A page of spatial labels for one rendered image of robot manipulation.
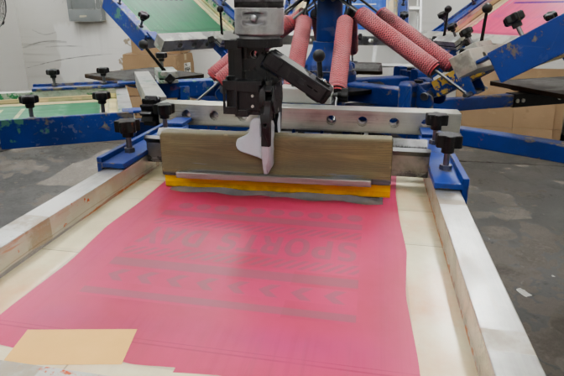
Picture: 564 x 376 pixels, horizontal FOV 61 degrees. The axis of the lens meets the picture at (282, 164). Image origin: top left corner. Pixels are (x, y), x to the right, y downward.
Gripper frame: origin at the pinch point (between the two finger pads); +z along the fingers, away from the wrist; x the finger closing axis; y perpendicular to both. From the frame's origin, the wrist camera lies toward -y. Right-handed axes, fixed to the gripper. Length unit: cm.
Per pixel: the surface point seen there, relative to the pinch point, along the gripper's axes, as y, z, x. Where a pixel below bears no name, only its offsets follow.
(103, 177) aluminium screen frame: 26.5, 1.9, 7.3
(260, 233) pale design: -1.5, 5.3, 15.6
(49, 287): 18.5, 5.4, 33.0
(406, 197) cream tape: -22.0, 5.2, -1.8
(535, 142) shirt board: -58, 9, -57
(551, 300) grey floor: -101, 100, -133
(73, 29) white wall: 313, -4, -421
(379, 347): -17.5, 5.3, 36.4
